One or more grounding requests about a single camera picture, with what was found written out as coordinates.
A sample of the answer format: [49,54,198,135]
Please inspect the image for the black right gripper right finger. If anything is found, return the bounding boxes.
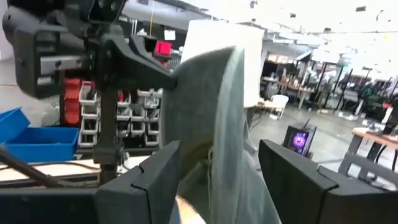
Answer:
[259,139,398,224]

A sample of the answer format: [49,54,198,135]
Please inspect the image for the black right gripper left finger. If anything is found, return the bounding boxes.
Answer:
[0,141,182,224]

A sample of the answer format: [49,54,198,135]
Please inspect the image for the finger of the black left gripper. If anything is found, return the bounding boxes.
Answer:
[95,32,178,93]
[129,34,158,54]

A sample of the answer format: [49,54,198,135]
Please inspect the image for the grey-green baseball cap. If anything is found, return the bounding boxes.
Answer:
[160,45,282,224]

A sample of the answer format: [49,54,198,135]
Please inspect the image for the red box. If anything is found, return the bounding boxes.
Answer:
[154,40,173,57]

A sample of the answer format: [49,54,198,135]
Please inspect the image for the small parts bin rack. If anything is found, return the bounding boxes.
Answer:
[63,77,164,149]

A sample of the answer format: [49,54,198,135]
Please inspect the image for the computer tower purple light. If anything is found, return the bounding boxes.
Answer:
[282,121,317,156]

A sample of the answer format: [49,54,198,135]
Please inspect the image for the white cylinder bin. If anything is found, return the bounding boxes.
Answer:
[180,19,265,108]

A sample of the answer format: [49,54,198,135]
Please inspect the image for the blue plastic bin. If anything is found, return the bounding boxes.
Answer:
[0,107,81,163]

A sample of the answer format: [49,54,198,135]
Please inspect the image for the wooden table black legs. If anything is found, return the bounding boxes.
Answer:
[338,126,398,181]

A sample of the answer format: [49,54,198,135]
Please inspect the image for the white chair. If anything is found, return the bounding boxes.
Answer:
[269,94,290,121]

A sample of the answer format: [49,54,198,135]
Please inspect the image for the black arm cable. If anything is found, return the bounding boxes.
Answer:
[0,146,94,189]

